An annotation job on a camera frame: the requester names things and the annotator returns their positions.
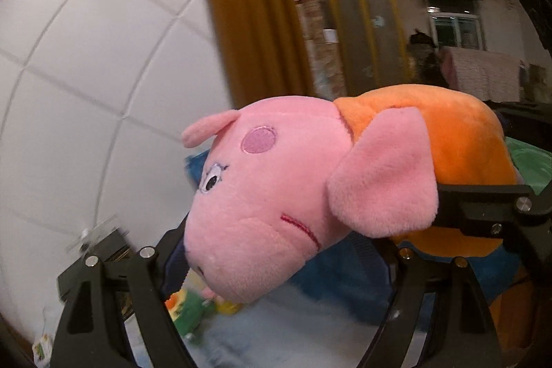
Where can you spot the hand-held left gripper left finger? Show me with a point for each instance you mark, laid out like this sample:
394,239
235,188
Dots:
172,251

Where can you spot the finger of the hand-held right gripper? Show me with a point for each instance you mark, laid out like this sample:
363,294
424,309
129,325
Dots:
483,208

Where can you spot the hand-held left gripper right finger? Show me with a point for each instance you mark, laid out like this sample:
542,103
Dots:
368,260

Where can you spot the pink pig plush orange dress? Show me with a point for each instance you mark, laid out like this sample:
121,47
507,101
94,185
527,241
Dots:
267,187

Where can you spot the black box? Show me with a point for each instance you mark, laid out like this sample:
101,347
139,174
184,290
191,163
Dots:
116,241

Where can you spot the green and yellow toy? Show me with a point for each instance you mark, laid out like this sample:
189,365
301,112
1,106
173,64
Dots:
194,310

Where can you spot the green plush toy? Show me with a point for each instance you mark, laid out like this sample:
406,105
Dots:
532,165

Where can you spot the yellow plush toy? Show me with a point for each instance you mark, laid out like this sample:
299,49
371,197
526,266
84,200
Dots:
227,306

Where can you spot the clear plastic piece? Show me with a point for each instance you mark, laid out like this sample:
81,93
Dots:
92,234

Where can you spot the pink hanging cloth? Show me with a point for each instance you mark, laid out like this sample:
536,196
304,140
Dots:
483,75

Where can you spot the small white green packet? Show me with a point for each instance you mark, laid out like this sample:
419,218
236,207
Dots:
42,348

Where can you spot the window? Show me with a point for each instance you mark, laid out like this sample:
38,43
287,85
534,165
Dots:
455,32

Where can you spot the stack of cardboard boxes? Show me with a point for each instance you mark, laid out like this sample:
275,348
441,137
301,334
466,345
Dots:
321,49

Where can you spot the orange-brown curtain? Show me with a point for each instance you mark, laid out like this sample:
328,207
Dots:
246,6

